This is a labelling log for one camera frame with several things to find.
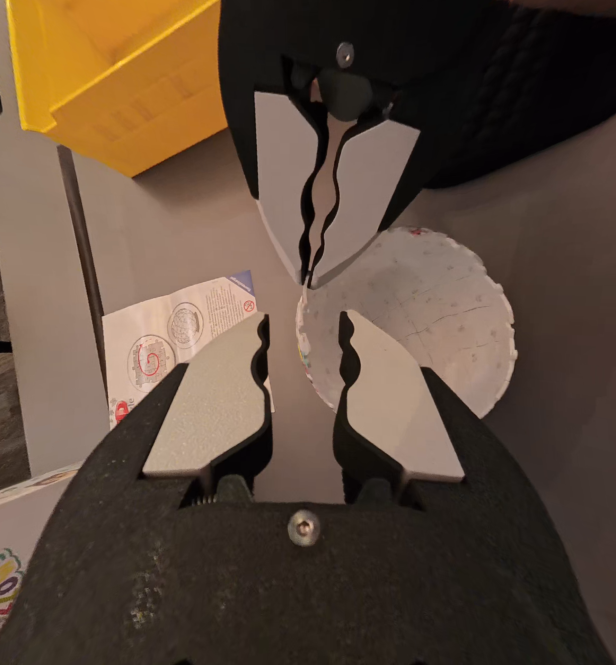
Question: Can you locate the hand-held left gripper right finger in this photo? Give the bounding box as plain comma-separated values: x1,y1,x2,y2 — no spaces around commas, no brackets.
333,310,466,484

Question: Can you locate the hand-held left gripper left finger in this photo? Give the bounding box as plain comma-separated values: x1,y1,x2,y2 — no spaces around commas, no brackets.
142,313,274,480

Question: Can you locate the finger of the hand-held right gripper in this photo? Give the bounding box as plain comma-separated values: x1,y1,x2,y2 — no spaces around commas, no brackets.
307,117,422,290
254,91,331,286

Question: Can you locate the colourful puzzle ball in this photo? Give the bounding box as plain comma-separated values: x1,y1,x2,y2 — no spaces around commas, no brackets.
295,225,519,417

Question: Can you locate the teal puzzle box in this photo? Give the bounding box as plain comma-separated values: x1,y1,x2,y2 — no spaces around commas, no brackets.
0,461,83,646

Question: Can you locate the white instruction leaflet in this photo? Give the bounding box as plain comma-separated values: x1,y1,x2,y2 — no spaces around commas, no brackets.
102,269,276,432

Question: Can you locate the yellow plastic bin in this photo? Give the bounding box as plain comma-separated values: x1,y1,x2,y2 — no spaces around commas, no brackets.
6,0,230,179

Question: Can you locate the black textured wrist rest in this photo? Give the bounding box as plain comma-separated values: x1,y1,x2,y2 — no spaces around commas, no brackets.
422,0,616,191

